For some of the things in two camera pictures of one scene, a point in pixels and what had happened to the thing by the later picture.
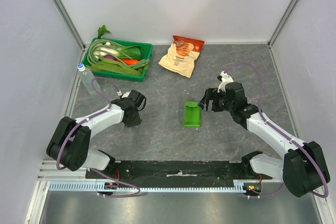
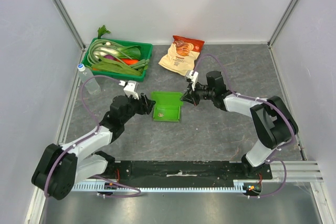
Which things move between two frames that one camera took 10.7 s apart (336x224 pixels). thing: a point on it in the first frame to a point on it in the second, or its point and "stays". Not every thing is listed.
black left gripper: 132,118 to 143,103
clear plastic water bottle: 88,78 stays
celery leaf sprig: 101,31 stays
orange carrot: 129,61 stays
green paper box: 192,118 to 167,106
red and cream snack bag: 181,55 stays
